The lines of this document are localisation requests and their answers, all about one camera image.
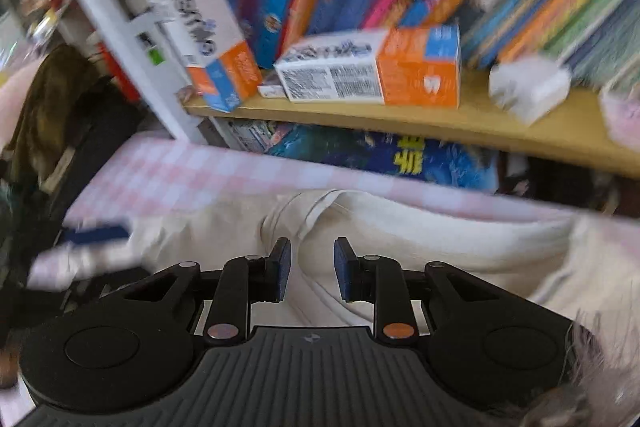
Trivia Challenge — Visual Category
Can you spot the pink checked table mat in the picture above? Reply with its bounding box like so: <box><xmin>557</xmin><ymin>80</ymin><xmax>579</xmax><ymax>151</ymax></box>
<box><xmin>27</xmin><ymin>132</ymin><xmax>640</xmax><ymax>288</ymax></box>

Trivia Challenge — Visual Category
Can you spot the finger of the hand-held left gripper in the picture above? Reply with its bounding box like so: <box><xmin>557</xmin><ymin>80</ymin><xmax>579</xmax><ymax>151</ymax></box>
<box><xmin>57</xmin><ymin>222</ymin><xmax>133</xmax><ymax>250</ymax></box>

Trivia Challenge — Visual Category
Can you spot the cream t-shirt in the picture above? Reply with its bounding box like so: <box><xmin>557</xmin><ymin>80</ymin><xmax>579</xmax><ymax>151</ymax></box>
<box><xmin>117</xmin><ymin>189</ymin><xmax>608</xmax><ymax>333</ymax></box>

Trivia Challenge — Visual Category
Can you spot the blue printed book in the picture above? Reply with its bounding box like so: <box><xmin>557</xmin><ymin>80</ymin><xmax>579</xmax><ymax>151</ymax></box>
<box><xmin>265</xmin><ymin>122</ymin><xmax>501</xmax><ymax>192</ymax></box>

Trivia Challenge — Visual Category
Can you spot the pink notebook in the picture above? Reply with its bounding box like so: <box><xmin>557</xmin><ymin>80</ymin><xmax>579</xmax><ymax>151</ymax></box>
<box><xmin>600</xmin><ymin>87</ymin><xmax>640</xmax><ymax>152</ymax></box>

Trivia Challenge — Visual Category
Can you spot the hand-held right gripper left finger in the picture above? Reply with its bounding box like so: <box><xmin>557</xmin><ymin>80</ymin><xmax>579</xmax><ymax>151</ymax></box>
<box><xmin>107</xmin><ymin>237</ymin><xmax>292</xmax><ymax>348</ymax></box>

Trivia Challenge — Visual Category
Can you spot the red hanging ornament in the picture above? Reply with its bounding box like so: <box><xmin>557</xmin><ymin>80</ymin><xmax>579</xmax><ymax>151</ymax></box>
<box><xmin>97</xmin><ymin>44</ymin><xmax>141</xmax><ymax>102</ymax></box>

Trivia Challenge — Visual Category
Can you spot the white orange carton box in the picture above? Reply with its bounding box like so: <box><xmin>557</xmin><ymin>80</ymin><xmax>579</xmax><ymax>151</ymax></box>
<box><xmin>162</xmin><ymin>0</ymin><xmax>263</xmax><ymax>114</ymax></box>
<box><xmin>274</xmin><ymin>24</ymin><xmax>462</xmax><ymax>109</ymax></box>

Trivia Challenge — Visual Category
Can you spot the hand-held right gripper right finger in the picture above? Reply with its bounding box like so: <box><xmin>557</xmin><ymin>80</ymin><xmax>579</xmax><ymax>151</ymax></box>
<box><xmin>333</xmin><ymin>236</ymin><xmax>531</xmax><ymax>348</ymax></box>

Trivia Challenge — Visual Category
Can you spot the pink garment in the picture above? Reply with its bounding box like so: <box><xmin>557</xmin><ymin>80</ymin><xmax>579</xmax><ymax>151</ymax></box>
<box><xmin>0</xmin><ymin>57</ymin><xmax>38</xmax><ymax>148</ymax></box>

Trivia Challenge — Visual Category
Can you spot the olive brown garment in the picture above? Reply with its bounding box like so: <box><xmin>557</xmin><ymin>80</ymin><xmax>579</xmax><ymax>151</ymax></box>
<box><xmin>5</xmin><ymin>44</ymin><xmax>101</xmax><ymax>188</ymax></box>

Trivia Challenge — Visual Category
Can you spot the small white box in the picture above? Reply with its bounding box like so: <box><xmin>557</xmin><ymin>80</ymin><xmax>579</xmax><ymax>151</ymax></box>
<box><xmin>257</xmin><ymin>74</ymin><xmax>288</xmax><ymax>99</ymax></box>

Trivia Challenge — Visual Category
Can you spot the grey fluffy sleeve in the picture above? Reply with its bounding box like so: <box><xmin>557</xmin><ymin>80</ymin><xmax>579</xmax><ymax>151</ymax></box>
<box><xmin>520</xmin><ymin>322</ymin><xmax>640</xmax><ymax>427</ymax></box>

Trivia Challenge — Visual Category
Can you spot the white shelf frame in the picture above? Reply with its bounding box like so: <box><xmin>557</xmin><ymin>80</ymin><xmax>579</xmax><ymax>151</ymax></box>
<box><xmin>42</xmin><ymin>0</ymin><xmax>211</xmax><ymax>145</ymax></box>

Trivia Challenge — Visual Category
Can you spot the black chair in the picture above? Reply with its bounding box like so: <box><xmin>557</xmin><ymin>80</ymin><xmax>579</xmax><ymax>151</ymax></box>
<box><xmin>30</xmin><ymin>77</ymin><xmax>146</xmax><ymax>218</ymax></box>

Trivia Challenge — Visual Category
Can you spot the wooden bookshelf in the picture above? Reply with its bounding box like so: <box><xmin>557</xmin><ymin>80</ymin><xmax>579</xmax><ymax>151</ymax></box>
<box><xmin>182</xmin><ymin>69</ymin><xmax>640</xmax><ymax>180</ymax></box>

